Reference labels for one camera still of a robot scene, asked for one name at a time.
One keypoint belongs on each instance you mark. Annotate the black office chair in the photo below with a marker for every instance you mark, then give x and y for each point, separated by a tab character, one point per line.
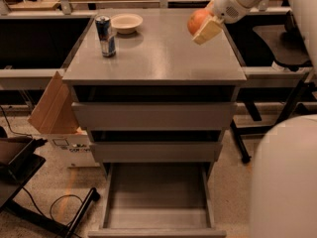
285	43

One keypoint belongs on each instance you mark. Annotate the grey drawer cabinet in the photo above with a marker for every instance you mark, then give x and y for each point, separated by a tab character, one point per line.
159	63

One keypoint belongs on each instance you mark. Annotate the blue energy drink can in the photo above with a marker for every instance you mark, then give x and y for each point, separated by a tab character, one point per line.
105	35

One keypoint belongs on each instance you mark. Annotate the grey middle drawer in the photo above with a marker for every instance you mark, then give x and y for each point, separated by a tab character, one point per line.
155	152

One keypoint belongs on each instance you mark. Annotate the white bowl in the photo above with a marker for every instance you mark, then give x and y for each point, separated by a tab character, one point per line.
126	23

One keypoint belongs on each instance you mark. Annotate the grey open bottom drawer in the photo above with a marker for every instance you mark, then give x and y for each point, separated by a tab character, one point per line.
157	200

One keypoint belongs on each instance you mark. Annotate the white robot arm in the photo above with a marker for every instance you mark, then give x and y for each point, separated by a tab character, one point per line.
284	186

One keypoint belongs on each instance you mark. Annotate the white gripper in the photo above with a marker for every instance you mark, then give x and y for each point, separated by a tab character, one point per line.
225	6

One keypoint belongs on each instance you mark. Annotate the black table leg base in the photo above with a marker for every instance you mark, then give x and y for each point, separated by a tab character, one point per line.
292	99

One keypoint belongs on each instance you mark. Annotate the cardboard box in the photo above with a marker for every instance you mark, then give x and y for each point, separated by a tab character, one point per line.
54	119

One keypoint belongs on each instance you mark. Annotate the orange fruit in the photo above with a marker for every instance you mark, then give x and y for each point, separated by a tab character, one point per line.
196	19

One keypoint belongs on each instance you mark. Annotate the grey top drawer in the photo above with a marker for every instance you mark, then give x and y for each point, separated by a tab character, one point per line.
154	117

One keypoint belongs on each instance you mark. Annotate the black stand with cable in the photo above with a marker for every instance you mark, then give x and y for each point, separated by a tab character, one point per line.
57	191

